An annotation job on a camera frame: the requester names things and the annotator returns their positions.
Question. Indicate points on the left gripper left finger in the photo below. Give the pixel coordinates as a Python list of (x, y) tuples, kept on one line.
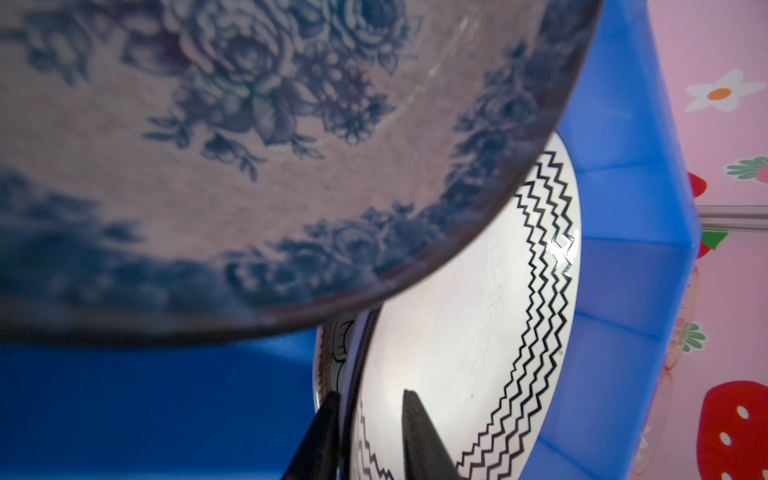
[(317, 456)]

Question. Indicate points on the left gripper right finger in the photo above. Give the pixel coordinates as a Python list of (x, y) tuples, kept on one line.
[(424, 454)]

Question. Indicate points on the large floral patterned plate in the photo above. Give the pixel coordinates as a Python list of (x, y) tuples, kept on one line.
[(333, 343)]

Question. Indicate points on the white zigzag rim plate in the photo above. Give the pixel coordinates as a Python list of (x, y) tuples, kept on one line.
[(483, 339)]

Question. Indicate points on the blue floral bowl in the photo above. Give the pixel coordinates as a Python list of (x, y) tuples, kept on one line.
[(181, 172)]

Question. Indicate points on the blue plastic bin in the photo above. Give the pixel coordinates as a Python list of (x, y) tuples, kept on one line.
[(239, 409)]

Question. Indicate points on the pink glass cup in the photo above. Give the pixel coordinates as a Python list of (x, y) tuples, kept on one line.
[(654, 425)]

